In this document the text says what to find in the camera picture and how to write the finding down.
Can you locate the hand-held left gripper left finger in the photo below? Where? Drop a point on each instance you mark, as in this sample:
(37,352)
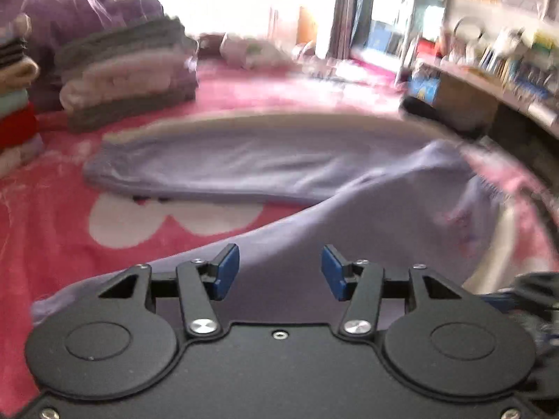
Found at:
(226,270)

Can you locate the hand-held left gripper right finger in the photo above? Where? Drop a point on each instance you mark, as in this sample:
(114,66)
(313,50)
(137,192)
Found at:
(335,270)

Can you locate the lavender pants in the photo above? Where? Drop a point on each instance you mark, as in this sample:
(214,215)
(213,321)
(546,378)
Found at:
(262,170)

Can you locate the grey folded clothes stack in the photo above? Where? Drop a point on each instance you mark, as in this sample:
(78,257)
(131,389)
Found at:
(131,78)

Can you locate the colourful folded clothes stack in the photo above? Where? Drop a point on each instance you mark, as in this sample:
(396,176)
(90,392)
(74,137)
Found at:
(17,126)

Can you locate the pink floral bed sheet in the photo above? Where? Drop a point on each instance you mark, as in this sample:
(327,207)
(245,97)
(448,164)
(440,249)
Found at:
(65,227)

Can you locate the black cloth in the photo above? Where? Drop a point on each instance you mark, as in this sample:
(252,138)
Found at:
(428,111)

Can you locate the blue cardboard box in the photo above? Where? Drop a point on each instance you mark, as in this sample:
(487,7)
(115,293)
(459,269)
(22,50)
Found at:
(423,87)

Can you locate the wooden desk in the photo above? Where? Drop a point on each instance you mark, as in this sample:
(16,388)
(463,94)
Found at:
(471,100)

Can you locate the white printed garment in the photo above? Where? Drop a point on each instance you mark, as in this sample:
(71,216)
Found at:
(253,50)

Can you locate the row of books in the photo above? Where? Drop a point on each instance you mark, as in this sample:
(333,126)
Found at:
(524,70)

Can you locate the brown cloth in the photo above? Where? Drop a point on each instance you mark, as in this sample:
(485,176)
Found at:
(212,43)

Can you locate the glass display cabinet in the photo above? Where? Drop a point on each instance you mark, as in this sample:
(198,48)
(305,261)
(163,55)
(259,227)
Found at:
(384,30)

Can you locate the wooden cabinet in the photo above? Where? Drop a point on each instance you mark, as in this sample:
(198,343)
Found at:
(307,26)

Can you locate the dark floral curtain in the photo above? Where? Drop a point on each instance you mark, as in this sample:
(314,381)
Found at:
(347,8)

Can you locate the purple quilt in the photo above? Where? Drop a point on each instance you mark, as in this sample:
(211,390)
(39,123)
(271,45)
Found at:
(65,4)

